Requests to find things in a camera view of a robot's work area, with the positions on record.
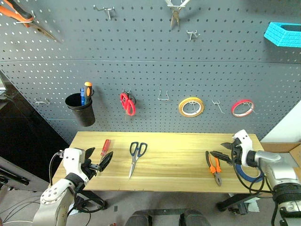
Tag black table leg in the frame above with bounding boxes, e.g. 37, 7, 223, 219
79, 190, 107, 210
216, 192, 261, 212

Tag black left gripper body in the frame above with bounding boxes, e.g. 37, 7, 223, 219
81, 157, 103, 182

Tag orange black combination pliers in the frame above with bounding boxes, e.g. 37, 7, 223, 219
205, 150, 223, 187

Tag brown cardboard box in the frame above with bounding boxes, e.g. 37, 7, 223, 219
260, 141, 301, 170

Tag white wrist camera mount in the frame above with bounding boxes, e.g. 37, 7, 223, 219
232, 129, 254, 166
63, 147, 86, 182

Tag red handled scissors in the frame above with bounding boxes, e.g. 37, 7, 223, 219
119, 92, 137, 117

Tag blue tape roll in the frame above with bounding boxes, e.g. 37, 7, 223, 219
235, 163, 265, 184

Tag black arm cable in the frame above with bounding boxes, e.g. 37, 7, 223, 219
231, 145, 284, 226
48, 151, 106, 214

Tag blue black handled scissors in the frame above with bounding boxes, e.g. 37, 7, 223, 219
128, 141, 149, 181

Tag white pegboard hook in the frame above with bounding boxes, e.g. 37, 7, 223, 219
15, 10, 36, 24

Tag black cabinet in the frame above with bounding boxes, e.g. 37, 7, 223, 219
0, 69, 71, 186

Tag red handled screwdriver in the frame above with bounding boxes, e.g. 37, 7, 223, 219
99, 139, 112, 166

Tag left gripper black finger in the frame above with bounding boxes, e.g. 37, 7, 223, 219
97, 151, 114, 173
84, 147, 96, 163

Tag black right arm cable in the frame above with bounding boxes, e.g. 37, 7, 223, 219
231, 145, 284, 226

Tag thin floor cables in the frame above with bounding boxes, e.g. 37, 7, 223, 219
0, 199, 42, 225

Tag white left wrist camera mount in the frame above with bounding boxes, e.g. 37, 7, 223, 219
63, 147, 86, 182

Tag dark rounded shape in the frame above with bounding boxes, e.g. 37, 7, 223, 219
124, 209, 182, 226

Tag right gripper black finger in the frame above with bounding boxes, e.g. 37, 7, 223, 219
209, 150, 234, 165
220, 141, 236, 150

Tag cyan plastic storage bin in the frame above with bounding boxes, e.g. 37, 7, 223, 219
263, 22, 301, 48

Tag black metal bars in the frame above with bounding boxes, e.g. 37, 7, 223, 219
0, 165, 31, 187

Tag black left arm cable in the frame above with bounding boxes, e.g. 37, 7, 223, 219
48, 151, 106, 214

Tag orange black long-nose pliers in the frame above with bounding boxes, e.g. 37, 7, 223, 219
0, 0, 59, 43

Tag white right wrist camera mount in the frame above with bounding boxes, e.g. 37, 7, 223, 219
232, 129, 254, 166

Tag black round cup holder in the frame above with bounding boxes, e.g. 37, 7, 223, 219
64, 89, 96, 127

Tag grey metal pegboard wall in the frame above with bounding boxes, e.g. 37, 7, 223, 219
0, 0, 301, 145

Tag red tape roll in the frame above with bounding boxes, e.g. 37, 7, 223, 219
230, 98, 256, 118

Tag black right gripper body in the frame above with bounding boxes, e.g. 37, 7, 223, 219
231, 140, 244, 166

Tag silver white-handled pliers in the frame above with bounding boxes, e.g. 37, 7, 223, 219
164, 0, 191, 30

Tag yellow tape roll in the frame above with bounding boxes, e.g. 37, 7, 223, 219
178, 96, 205, 118

